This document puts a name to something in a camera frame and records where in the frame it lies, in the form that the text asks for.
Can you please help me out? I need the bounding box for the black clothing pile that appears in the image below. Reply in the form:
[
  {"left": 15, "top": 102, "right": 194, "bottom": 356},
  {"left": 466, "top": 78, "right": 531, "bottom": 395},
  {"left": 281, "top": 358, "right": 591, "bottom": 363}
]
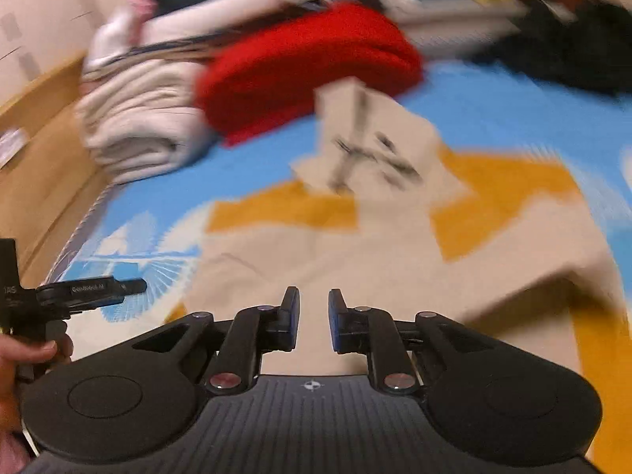
[{"left": 468, "top": 0, "right": 631, "bottom": 96}]

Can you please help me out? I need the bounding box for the blue and white bed sheet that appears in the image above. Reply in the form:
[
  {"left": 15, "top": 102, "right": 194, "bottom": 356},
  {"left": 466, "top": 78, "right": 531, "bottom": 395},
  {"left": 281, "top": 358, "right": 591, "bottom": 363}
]
[{"left": 53, "top": 62, "right": 631, "bottom": 357}]

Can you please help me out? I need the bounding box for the folded beige blanket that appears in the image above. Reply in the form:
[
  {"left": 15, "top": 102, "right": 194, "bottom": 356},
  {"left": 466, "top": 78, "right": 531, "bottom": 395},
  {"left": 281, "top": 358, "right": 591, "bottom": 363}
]
[{"left": 75, "top": 59, "right": 216, "bottom": 184}]

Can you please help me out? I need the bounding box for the person's left hand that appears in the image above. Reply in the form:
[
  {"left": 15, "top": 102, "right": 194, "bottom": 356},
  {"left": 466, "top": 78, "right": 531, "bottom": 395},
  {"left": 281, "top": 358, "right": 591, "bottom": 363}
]
[{"left": 0, "top": 334, "right": 74, "bottom": 473}]

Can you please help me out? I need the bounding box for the folded white garment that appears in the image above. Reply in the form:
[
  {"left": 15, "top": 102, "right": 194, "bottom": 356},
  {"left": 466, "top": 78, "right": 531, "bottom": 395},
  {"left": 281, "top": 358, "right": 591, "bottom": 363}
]
[{"left": 83, "top": 0, "right": 330, "bottom": 80}]

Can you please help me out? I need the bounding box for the beige and mustard shirt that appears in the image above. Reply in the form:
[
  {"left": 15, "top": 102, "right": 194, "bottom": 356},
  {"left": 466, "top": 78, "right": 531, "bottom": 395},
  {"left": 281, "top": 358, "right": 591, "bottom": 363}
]
[{"left": 161, "top": 79, "right": 631, "bottom": 473}]

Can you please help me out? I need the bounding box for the red folded sweater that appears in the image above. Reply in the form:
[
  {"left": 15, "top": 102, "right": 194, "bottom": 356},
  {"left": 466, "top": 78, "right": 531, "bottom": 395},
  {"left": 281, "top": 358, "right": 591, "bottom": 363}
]
[{"left": 195, "top": 2, "right": 423, "bottom": 146}]

